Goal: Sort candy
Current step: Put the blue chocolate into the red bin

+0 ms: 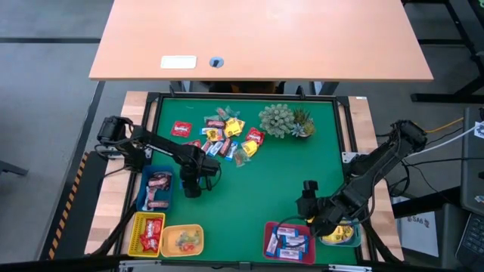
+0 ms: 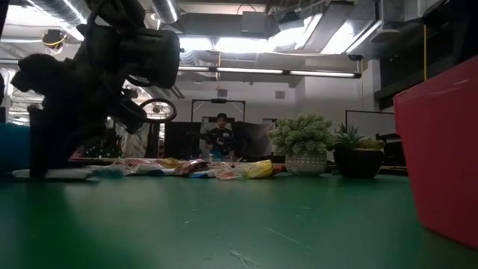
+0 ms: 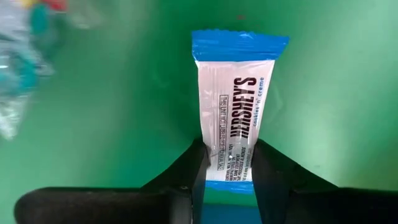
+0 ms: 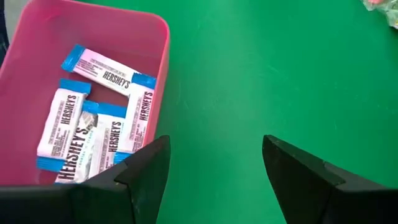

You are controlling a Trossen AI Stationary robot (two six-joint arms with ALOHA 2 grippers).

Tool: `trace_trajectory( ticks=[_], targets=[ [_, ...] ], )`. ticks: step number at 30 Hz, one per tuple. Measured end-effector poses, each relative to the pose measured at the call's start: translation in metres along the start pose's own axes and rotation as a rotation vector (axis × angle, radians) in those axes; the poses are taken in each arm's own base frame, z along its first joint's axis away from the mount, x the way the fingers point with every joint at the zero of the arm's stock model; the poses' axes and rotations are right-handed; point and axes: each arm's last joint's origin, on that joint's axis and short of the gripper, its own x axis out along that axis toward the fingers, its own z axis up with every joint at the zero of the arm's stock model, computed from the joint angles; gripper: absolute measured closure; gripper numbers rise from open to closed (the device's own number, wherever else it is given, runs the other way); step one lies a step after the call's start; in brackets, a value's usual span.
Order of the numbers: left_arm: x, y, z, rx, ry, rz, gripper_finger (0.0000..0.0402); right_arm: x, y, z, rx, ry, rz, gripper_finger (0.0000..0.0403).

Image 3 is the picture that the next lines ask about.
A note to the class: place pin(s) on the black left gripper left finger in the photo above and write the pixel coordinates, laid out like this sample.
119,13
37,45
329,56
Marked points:
109,207

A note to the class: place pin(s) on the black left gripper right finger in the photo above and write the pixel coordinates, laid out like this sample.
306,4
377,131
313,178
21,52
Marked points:
326,207

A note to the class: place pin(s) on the Hershey's cookies creme bar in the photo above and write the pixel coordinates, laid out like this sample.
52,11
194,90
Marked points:
233,93

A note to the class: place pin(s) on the clear bag teal gummies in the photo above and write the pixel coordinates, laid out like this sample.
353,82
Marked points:
18,68

